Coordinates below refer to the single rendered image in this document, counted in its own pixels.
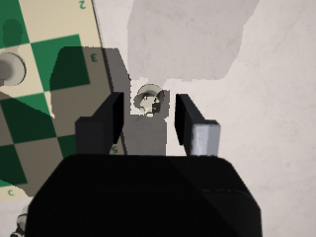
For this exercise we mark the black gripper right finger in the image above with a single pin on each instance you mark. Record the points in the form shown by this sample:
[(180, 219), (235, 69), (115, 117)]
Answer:
[(199, 136)]

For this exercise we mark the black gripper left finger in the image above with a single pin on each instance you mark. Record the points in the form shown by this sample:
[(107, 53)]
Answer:
[(98, 133)]

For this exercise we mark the green and cream chessboard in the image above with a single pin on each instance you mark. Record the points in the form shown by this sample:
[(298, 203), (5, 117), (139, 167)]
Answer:
[(67, 78)]

